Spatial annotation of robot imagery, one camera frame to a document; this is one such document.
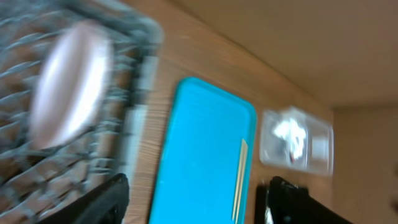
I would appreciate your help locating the clear plastic waste bin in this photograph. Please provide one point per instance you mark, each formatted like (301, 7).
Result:
(318, 157)

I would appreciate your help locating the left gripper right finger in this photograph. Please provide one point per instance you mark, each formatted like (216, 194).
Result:
(291, 204)

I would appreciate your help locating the large pink plate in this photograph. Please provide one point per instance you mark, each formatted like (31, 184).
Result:
(72, 84)

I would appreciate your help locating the black rectangular tray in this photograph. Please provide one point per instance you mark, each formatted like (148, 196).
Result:
(262, 214)

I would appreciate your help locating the teal plastic serving tray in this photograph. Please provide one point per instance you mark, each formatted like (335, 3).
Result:
(198, 167)

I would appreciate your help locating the white napkin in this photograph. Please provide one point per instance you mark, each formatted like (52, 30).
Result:
(294, 135)

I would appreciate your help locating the grey plastic dish rack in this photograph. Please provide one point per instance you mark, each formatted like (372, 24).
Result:
(36, 183)

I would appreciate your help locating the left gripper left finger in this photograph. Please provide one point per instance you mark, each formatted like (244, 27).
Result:
(107, 203)

